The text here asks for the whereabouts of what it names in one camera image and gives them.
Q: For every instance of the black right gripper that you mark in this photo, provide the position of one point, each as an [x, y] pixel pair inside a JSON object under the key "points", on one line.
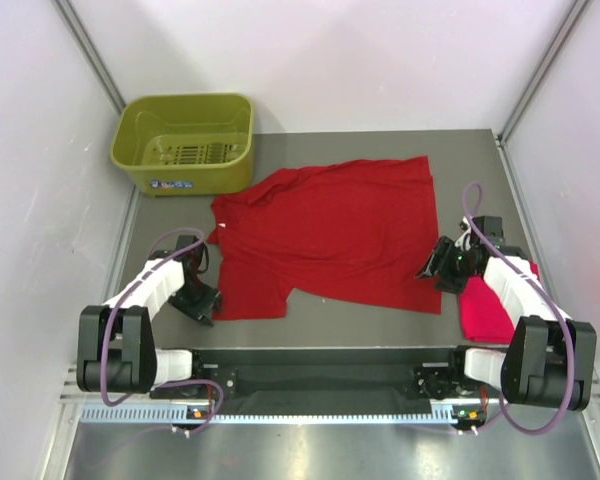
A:
{"points": [[447, 282]]}

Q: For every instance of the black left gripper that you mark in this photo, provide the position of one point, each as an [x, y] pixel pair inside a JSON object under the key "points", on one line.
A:
{"points": [[212, 299]]}

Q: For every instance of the red t shirt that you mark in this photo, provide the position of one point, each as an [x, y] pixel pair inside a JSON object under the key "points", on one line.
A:
{"points": [[357, 232]]}

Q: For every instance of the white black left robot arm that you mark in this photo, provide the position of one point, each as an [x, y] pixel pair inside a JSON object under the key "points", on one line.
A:
{"points": [[116, 350]]}

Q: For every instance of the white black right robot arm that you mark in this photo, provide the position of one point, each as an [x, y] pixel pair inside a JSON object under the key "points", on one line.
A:
{"points": [[550, 358]]}

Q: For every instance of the folded pink t shirt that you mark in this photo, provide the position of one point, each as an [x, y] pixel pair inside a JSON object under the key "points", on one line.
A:
{"points": [[492, 304]]}

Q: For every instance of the olive green plastic basket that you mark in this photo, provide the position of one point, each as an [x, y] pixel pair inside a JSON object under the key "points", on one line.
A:
{"points": [[186, 144]]}

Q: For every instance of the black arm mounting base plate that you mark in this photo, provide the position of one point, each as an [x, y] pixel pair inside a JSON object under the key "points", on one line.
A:
{"points": [[327, 380]]}

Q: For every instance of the slotted grey cable duct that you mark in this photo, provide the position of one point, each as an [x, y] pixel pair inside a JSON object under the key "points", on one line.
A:
{"points": [[183, 414]]}

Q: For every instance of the aluminium frame rail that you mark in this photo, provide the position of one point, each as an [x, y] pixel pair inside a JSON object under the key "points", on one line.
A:
{"points": [[70, 391]]}

